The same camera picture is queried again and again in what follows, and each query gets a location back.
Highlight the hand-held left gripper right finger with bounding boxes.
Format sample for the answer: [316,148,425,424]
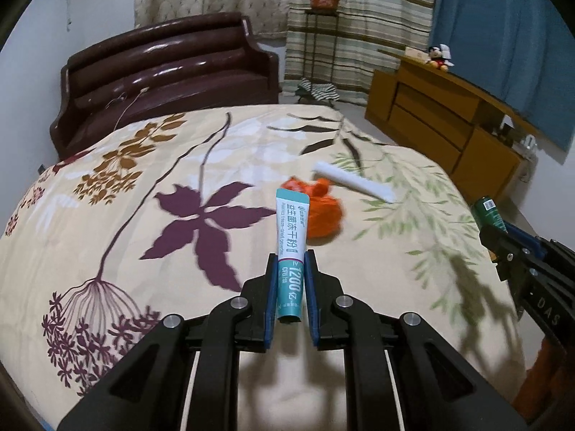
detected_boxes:
[303,249,528,431]

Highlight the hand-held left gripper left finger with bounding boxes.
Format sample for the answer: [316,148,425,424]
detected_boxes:
[56,252,279,431]

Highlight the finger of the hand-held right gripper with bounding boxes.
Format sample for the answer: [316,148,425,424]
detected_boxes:
[503,220,546,253]
[479,224,540,284]

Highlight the green bottle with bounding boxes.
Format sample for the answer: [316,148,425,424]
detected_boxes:
[470,195,508,234]

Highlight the teal and white tube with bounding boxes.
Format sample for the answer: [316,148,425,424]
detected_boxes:
[274,189,312,324]

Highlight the orange plastic bag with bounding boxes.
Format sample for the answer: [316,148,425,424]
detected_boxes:
[281,176,344,240]

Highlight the white paper roll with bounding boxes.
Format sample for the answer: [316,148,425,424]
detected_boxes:
[312,159,396,204]

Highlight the wooden cabinet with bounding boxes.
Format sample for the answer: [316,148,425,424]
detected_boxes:
[365,56,540,207]

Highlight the floral bed blanket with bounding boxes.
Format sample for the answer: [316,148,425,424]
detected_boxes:
[0,104,526,418]

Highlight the mouse plush toy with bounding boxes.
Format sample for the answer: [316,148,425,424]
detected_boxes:
[426,44,452,73]

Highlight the blue curtain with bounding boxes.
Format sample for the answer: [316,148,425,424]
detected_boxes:
[429,0,575,151]

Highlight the striped slippers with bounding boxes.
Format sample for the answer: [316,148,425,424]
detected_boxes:
[295,77,340,102]

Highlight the dark brown leather headboard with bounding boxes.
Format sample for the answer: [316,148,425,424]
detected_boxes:
[50,13,283,162]

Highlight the striped curtain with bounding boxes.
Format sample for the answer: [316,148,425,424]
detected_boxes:
[285,0,438,106]

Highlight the black metal plant stand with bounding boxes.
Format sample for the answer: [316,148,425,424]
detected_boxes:
[304,9,340,95]

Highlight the white cable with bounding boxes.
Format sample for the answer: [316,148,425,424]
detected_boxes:
[105,86,149,129]

